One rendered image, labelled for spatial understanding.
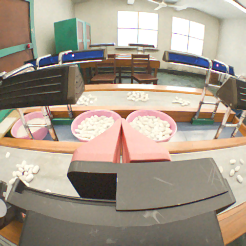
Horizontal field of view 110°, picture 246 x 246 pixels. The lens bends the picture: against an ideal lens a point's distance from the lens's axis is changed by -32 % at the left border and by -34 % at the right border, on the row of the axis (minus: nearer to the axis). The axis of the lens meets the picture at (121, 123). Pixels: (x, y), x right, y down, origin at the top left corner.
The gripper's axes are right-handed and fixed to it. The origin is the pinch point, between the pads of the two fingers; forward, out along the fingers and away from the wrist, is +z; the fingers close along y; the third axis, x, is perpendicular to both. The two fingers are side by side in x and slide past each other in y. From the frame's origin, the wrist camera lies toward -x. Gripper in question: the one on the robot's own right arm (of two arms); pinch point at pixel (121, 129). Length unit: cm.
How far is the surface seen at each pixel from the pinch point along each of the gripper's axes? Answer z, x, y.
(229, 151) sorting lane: 22, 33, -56
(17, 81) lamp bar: 13.1, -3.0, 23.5
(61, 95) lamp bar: 10.8, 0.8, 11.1
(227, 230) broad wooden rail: -13.0, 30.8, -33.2
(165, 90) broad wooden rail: 92, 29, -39
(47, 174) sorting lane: 12.8, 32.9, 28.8
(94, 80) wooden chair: 219, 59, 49
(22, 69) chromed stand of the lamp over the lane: 22.8, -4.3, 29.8
